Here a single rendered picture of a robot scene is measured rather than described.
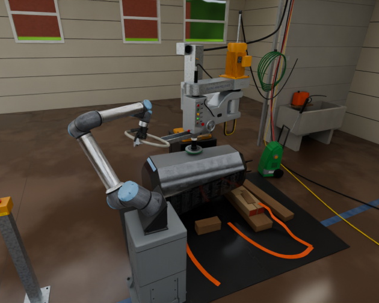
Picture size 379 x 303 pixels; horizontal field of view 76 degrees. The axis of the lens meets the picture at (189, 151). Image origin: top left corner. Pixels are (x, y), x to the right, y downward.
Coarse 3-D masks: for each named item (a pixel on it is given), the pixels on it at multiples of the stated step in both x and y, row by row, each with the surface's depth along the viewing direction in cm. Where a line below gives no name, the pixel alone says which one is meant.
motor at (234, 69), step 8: (232, 48) 289; (240, 48) 287; (232, 56) 292; (240, 56) 290; (248, 56) 291; (232, 64) 297; (240, 64) 296; (248, 64) 296; (232, 72) 299; (240, 72) 301
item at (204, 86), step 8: (200, 80) 288; (208, 80) 289; (216, 80) 290; (224, 80) 291; (232, 80) 296; (240, 80) 302; (248, 80) 313; (192, 88) 264; (200, 88) 266; (208, 88) 274; (216, 88) 282; (224, 88) 291; (232, 88) 301; (240, 88) 308
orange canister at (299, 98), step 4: (296, 92) 514; (300, 92) 515; (304, 92) 516; (296, 96) 511; (300, 96) 506; (304, 96) 511; (308, 96) 516; (292, 100) 522; (296, 100) 513; (300, 100) 511; (304, 100) 516; (296, 104) 514; (300, 104) 515; (308, 104) 528; (312, 104) 529
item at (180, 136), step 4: (180, 132) 292; (184, 132) 295; (188, 132) 300; (200, 132) 298; (204, 132) 302; (208, 132) 307; (164, 136) 277; (168, 136) 281; (172, 136) 285; (176, 136) 289; (180, 136) 279; (184, 136) 282; (188, 136) 287; (192, 136) 291; (168, 140) 268; (172, 140) 272; (176, 140) 276; (180, 140) 280
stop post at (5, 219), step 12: (0, 204) 171; (12, 204) 180; (0, 216) 173; (12, 216) 182; (0, 228) 177; (12, 228) 180; (12, 240) 184; (12, 252) 188; (24, 252) 195; (24, 264) 196; (24, 276) 200; (24, 288) 205; (36, 288) 210; (48, 288) 228; (36, 300) 215; (48, 300) 218
